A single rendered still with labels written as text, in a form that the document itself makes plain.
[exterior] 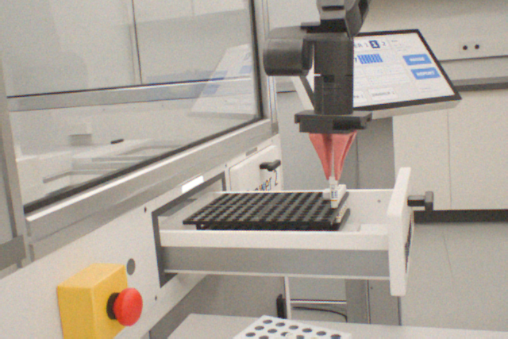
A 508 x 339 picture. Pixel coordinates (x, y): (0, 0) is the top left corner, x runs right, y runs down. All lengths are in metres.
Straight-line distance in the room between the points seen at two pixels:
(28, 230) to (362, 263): 0.41
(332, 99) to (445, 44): 3.59
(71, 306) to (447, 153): 3.32
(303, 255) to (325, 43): 0.29
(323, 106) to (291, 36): 0.11
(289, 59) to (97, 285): 0.41
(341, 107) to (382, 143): 1.05
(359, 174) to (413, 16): 2.71
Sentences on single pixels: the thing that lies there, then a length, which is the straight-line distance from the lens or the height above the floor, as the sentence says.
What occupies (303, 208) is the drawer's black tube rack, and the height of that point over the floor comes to 0.90.
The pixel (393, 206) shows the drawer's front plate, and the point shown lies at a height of 0.93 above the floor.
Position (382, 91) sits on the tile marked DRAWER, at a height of 1.01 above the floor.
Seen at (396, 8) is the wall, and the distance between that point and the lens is 4.42.
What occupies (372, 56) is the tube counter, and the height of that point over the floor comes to 1.12.
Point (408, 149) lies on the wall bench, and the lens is 3.77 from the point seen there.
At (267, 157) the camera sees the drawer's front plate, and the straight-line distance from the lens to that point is 1.27.
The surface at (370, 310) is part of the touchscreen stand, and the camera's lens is 1.97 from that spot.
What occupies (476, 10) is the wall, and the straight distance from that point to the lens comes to 4.44.
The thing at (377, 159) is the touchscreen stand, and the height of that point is 0.79.
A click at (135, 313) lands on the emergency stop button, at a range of 0.63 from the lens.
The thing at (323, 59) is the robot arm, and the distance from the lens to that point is 0.80.
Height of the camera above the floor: 1.12
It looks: 8 degrees down
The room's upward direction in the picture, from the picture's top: 5 degrees counter-clockwise
